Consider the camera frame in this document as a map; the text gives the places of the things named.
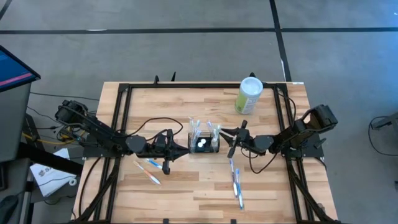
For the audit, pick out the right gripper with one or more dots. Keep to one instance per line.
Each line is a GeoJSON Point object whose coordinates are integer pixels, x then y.
{"type": "Point", "coordinates": [244, 140]}

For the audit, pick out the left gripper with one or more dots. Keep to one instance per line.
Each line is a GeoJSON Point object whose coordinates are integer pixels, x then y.
{"type": "Point", "coordinates": [163, 149]}

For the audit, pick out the toothbrushes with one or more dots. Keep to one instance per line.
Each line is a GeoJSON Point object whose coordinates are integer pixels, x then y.
{"type": "Point", "coordinates": [210, 127]}

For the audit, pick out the purple toothbrush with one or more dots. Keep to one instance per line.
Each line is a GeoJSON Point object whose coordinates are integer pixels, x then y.
{"type": "Point", "coordinates": [232, 175]}

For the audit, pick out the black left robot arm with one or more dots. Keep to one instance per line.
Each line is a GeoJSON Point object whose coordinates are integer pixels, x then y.
{"type": "Point", "coordinates": [99, 129]}

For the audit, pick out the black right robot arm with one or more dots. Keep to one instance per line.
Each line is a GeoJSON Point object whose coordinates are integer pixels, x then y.
{"type": "Point", "coordinates": [292, 137]}

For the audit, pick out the wipes canister green label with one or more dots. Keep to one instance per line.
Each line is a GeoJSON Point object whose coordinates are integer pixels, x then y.
{"type": "Point", "coordinates": [248, 96]}

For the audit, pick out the black desk beam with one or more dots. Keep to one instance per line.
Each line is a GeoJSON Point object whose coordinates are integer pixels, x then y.
{"type": "Point", "coordinates": [53, 161]}

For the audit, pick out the white paper booklet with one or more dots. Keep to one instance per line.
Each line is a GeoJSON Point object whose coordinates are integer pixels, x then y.
{"type": "Point", "coordinates": [49, 179]}

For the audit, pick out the black computer mouse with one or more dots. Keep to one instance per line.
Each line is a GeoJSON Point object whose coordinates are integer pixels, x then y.
{"type": "Point", "coordinates": [7, 208]}

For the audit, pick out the blue screen monitor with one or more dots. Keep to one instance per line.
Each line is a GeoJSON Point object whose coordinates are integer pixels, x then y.
{"type": "Point", "coordinates": [15, 71]}

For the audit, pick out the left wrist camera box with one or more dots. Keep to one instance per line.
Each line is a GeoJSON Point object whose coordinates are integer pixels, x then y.
{"type": "Point", "coordinates": [169, 136]}

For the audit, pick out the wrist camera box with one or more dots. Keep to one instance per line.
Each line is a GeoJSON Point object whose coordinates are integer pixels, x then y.
{"type": "Point", "coordinates": [244, 124]}
{"type": "Point", "coordinates": [169, 136]}

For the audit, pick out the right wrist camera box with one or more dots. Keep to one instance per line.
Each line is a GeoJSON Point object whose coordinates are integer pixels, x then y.
{"type": "Point", "coordinates": [244, 124]}

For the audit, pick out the black aluminium table frame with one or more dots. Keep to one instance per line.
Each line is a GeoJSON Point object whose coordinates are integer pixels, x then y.
{"type": "Point", "coordinates": [202, 85]}

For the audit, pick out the black bracket pad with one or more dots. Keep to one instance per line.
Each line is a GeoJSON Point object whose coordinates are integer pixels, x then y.
{"type": "Point", "coordinates": [233, 221]}
{"type": "Point", "coordinates": [165, 221]}

